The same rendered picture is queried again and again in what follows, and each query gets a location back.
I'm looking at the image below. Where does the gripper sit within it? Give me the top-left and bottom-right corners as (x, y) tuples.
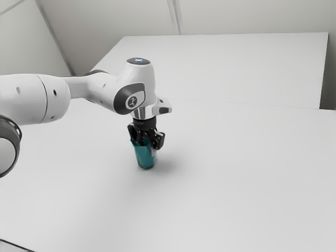
(127, 117), (166, 151)

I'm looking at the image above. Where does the teal faceted mug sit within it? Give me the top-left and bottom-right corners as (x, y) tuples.
(131, 139), (158, 170)

